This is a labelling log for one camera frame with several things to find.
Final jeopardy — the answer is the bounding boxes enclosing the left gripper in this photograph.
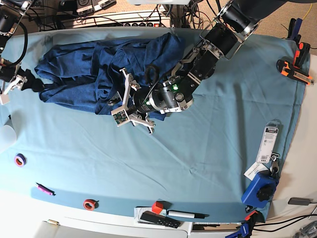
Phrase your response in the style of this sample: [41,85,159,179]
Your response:
[106,90,158,114]

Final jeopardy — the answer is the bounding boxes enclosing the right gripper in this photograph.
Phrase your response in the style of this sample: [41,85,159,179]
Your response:
[0,66,45,93]

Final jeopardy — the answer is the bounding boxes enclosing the blue t-shirt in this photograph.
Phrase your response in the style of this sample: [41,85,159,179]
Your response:
[34,33,185,115]

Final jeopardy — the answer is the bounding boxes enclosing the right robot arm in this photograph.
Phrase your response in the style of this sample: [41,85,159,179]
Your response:
[0,0,45,96]

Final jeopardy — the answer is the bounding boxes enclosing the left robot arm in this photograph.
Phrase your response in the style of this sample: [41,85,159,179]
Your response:
[111,0,285,118]

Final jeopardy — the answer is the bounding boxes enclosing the translucent white plastic cup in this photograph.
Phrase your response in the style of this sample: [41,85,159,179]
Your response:
[0,124,17,153]

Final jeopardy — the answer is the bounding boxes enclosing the purple tape roll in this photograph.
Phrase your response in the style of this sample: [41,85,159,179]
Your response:
[14,153,26,167]

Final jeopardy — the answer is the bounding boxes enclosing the pink marker pen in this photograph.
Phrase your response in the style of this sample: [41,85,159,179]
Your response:
[36,183,55,196]

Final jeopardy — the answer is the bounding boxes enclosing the red tape roll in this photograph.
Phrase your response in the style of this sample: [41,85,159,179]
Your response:
[83,199,99,211]

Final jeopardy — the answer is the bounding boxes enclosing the red cube block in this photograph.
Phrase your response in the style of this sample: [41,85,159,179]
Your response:
[152,201,164,214]

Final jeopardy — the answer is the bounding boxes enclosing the black remote control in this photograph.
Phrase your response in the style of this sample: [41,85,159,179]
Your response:
[140,211,181,229]

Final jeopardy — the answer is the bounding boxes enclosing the white black marker pen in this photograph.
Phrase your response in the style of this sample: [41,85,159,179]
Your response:
[167,210,208,219]

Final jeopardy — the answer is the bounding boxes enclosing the white paper tag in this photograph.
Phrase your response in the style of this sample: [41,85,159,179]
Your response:
[244,162,268,180]

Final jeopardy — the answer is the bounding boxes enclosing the grey packaged tool card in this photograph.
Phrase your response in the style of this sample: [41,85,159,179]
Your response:
[256,120,280,164]

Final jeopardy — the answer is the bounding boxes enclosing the orange black clamp lower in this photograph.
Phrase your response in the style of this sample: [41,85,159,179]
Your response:
[276,59,315,85]

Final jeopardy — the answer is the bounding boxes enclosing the orange black clamp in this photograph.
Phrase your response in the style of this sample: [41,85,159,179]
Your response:
[276,59,315,85]
[293,42,311,69]

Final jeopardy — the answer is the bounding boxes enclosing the blue box black knob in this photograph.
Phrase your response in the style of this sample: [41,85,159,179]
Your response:
[241,173,279,208]

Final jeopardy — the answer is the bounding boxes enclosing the silver carabiner keys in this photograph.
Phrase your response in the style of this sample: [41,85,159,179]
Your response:
[270,153,280,178]

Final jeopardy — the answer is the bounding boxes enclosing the orange clamp bottom edge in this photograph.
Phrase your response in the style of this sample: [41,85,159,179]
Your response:
[245,210,258,221]

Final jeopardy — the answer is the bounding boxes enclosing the blue clamp bottom edge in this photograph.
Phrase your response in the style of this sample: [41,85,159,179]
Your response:
[225,223,254,238]

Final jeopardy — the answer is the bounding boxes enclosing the orange black clamp upper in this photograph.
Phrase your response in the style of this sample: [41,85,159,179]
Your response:
[293,42,311,69]

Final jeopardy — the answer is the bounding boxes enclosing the grey phone on table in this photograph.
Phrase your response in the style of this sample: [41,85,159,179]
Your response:
[288,197,311,206]

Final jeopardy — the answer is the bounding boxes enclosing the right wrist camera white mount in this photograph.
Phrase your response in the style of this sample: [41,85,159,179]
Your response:
[0,75,27,105]

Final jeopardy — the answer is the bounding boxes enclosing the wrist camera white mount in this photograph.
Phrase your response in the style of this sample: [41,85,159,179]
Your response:
[111,68,155,134]
[0,75,27,105]

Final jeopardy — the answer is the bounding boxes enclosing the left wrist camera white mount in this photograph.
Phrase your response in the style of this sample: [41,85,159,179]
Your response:
[111,68,155,134]

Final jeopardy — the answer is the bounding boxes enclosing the white power strip red switch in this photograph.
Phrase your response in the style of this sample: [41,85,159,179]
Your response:
[123,22,160,27]

